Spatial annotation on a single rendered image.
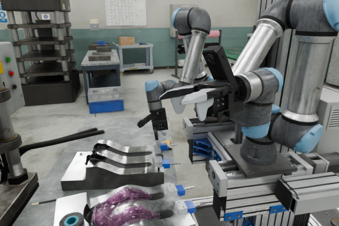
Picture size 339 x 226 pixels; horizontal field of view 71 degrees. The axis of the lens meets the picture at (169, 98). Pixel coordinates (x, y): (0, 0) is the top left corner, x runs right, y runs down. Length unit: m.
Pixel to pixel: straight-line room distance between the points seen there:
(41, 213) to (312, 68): 1.20
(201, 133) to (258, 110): 0.82
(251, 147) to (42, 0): 4.37
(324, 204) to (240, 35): 7.72
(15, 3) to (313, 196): 4.77
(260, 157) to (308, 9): 0.56
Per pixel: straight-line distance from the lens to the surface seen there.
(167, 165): 1.24
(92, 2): 7.41
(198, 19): 1.24
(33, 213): 1.28
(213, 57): 0.53
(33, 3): 4.89
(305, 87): 0.89
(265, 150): 1.04
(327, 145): 1.45
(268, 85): 0.65
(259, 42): 0.84
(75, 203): 1.09
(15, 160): 1.46
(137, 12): 7.44
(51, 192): 1.36
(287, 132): 0.94
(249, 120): 0.69
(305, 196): 1.13
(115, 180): 1.25
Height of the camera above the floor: 1.61
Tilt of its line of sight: 19 degrees down
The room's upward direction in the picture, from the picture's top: straight up
